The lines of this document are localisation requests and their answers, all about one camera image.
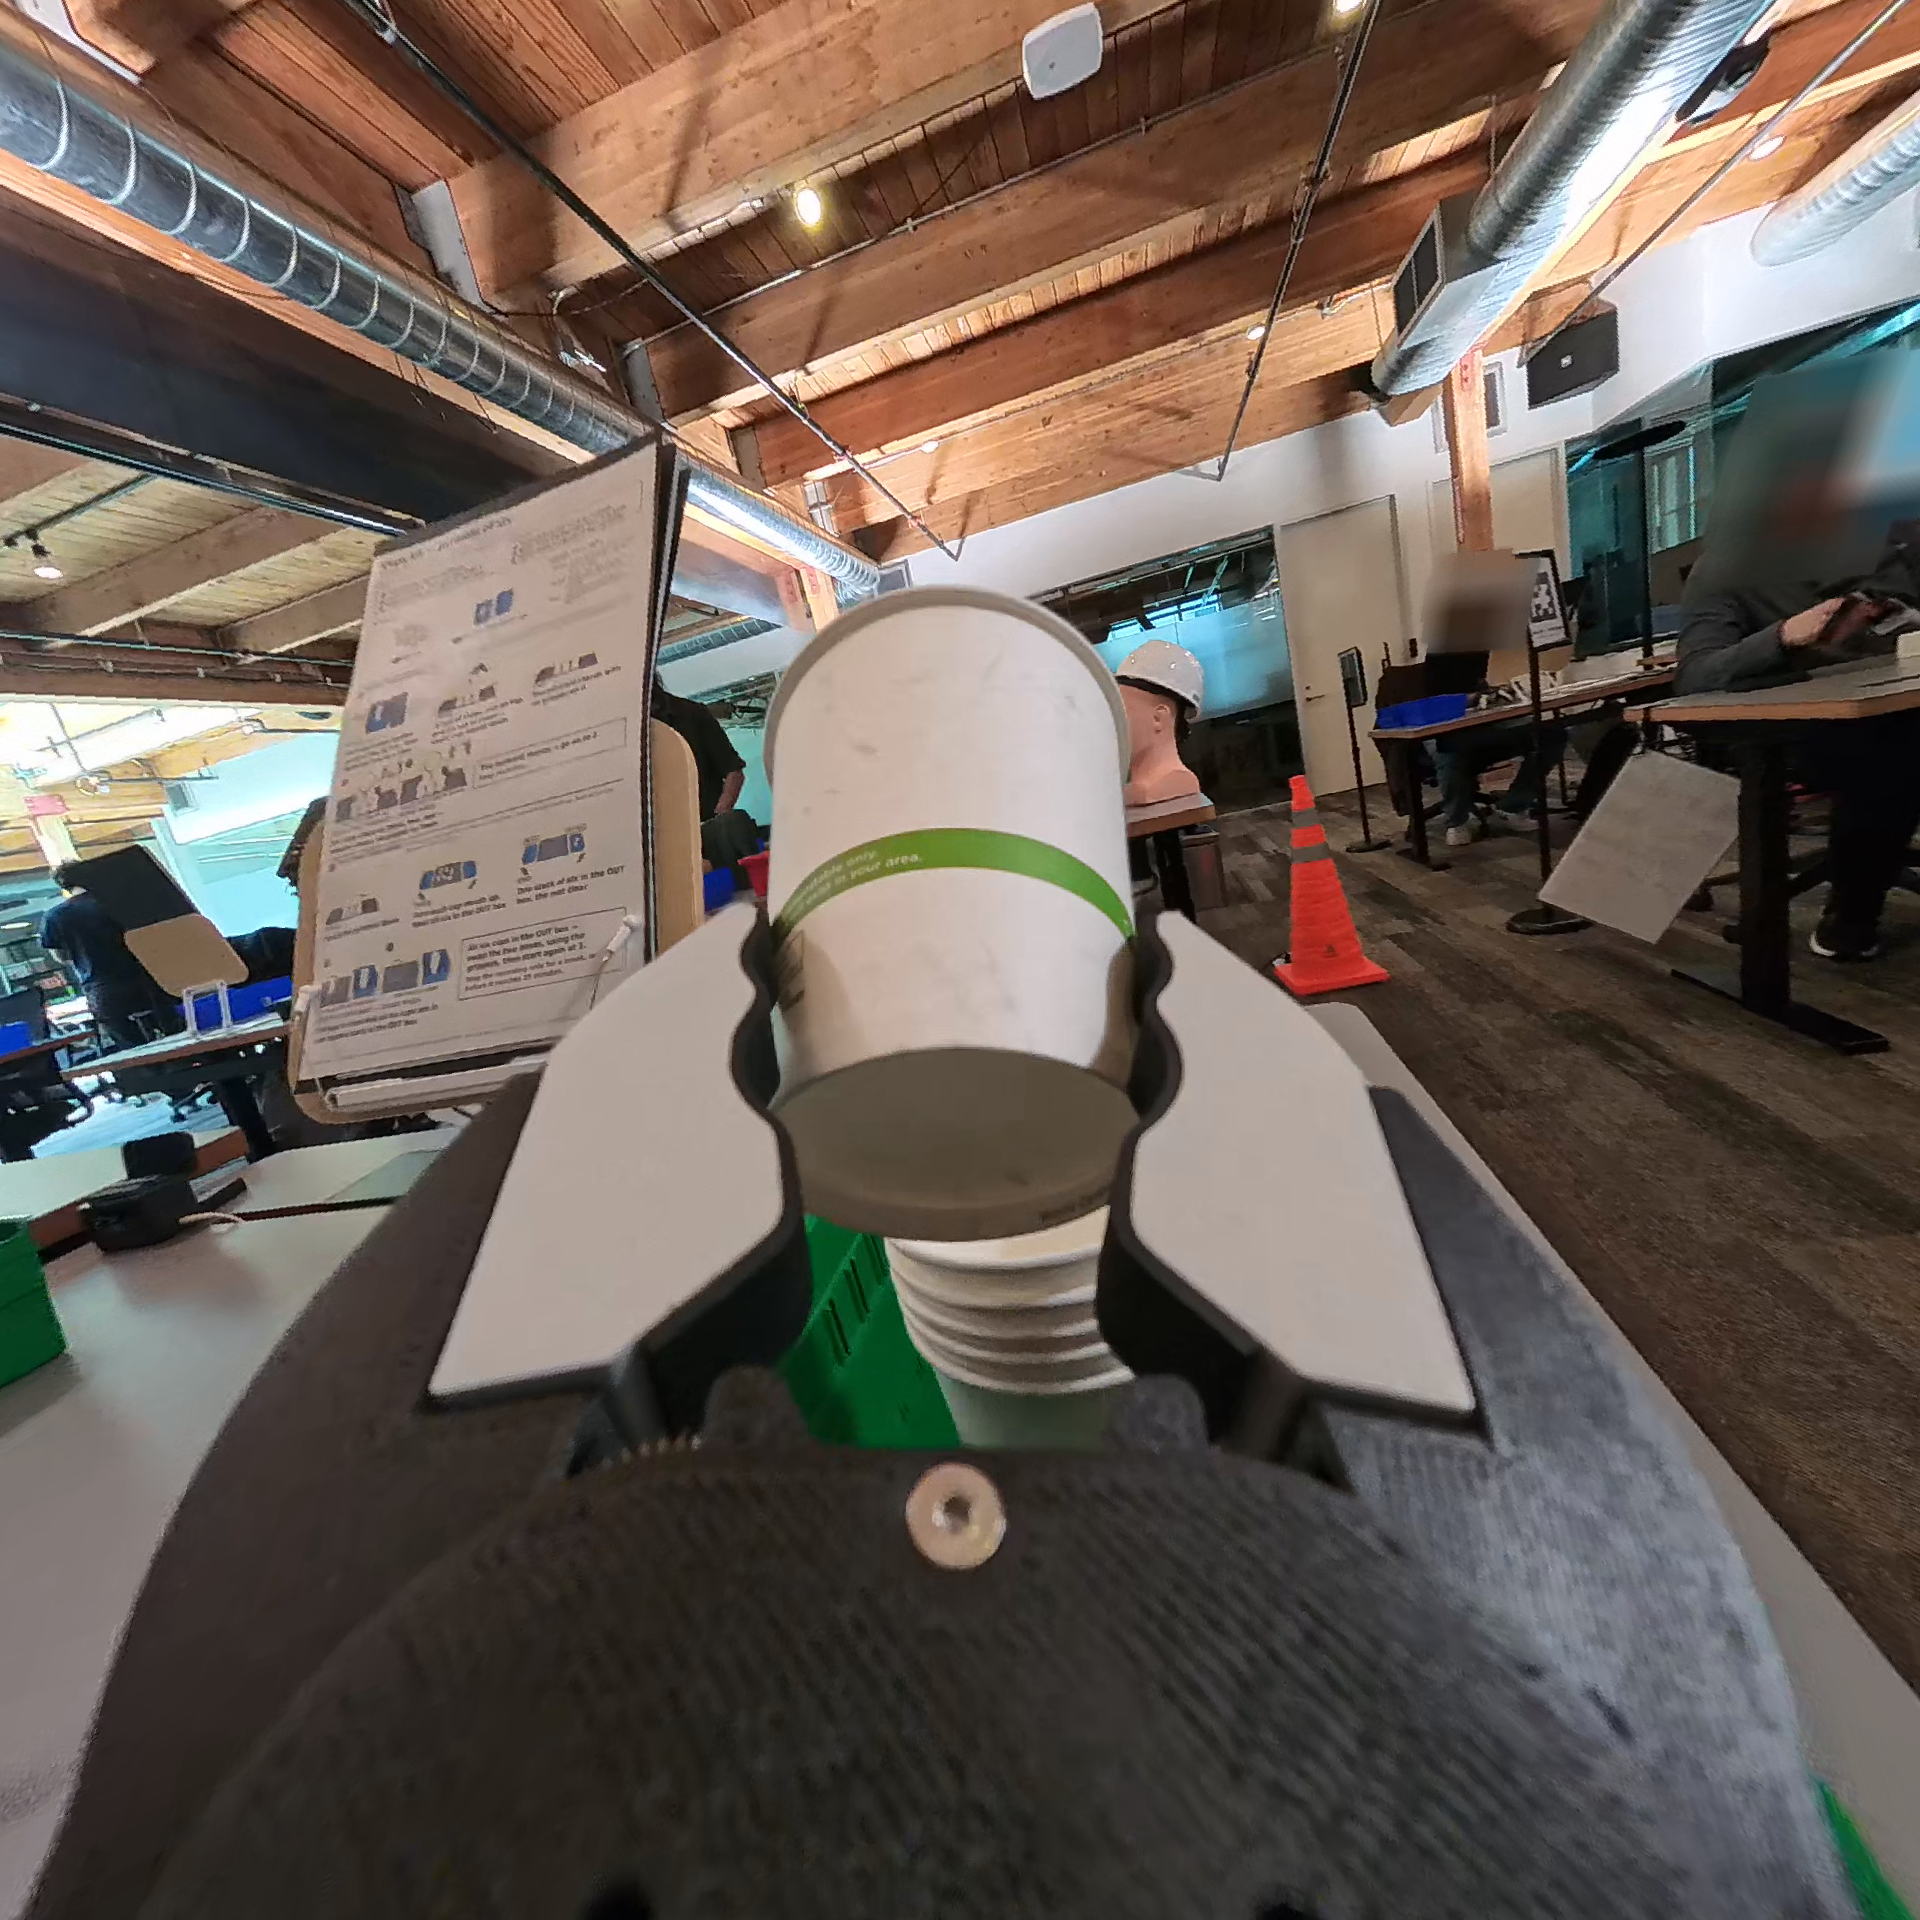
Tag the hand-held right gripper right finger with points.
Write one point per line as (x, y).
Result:
(1289, 1200)

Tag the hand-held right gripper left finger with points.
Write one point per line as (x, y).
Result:
(599, 1200)

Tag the green plastic bin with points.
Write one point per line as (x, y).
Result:
(856, 1349)
(28, 1306)

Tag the stack of white paper cups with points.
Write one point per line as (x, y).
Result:
(1020, 1334)

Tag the white paper cup green band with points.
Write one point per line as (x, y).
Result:
(944, 749)

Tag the orange traffic cone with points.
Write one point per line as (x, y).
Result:
(1329, 930)

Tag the grey waste bin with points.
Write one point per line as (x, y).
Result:
(1201, 869)

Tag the wooden table black legs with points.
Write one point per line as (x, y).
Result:
(1170, 818)
(1800, 698)
(1500, 716)

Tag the printed instruction sheet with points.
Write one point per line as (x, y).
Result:
(494, 749)

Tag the black power box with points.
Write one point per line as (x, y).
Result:
(136, 1211)

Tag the mannequin head white helmet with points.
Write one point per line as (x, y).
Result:
(1161, 721)

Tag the grey board floor sign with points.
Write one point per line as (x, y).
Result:
(1641, 848)

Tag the blue plastic bin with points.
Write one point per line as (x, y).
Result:
(1418, 713)

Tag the white door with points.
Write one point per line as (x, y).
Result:
(1336, 644)

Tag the white ceiling access point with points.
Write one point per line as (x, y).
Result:
(1062, 53)

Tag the black wall speaker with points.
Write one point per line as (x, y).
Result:
(1572, 358)

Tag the silver ventilation duct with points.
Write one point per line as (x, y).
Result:
(1575, 134)
(1844, 188)
(300, 254)

